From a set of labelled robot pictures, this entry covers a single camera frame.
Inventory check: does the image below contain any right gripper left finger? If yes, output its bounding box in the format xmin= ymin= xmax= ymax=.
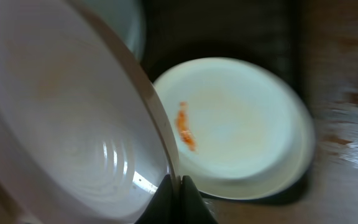
xmin=135 ymin=175 xmax=173 ymax=224

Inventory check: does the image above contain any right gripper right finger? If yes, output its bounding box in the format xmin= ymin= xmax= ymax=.
xmin=180 ymin=175 xmax=218 ymax=224

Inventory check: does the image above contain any white plate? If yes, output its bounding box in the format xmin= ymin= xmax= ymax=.
xmin=154 ymin=57 xmax=315 ymax=200
xmin=0 ymin=0 xmax=180 ymax=223

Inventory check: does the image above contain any pale blue plate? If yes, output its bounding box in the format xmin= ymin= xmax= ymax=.
xmin=83 ymin=0 xmax=146 ymax=62

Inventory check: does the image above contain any dark brown serving tray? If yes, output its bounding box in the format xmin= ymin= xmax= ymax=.
xmin=140 ymin=0 xmax=316 ymax=206

